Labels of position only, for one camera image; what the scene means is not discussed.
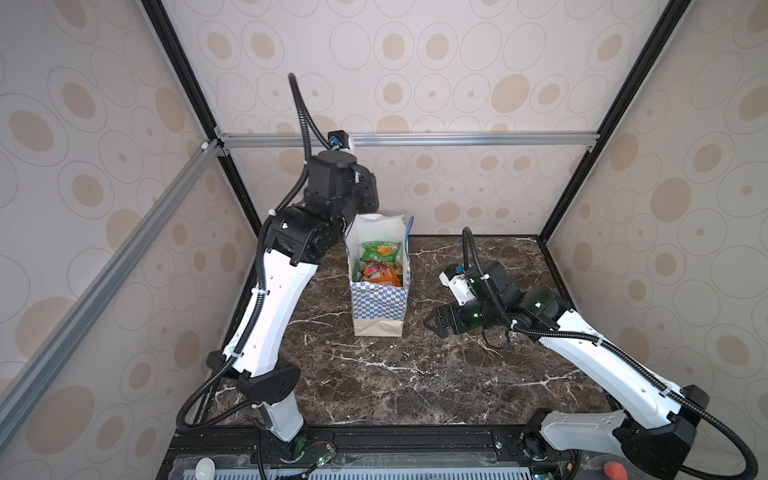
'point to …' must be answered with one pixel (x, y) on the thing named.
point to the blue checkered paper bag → (379, 310)
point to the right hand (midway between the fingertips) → (447, 314)
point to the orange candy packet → (381, 273)
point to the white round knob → (205, 469)
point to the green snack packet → (379, 250)
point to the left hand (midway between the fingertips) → (380, 177)
